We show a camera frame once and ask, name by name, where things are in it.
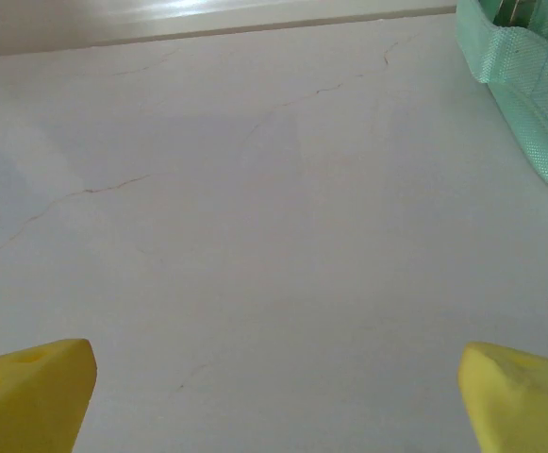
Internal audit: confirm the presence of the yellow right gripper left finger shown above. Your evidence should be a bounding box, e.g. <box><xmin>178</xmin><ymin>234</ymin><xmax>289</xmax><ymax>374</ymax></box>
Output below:
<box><xmin>0</xmin><ymin>338</ymin><xmax>98</xmax><ymax>453</ymax></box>

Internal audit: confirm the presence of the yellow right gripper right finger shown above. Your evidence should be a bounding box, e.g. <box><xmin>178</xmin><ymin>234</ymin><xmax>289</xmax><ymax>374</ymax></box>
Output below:
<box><xmin>457</xmin><ymin>342</ymin><xmax>548</xmax><ymax>453</ymax></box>

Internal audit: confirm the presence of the mint green zippered case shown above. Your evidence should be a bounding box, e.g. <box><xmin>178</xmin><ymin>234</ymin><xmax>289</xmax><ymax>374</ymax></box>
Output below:
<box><xmin>456</xmin><ymin>0</ymin><xmax>548</xmax><ymax>198</ymax></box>

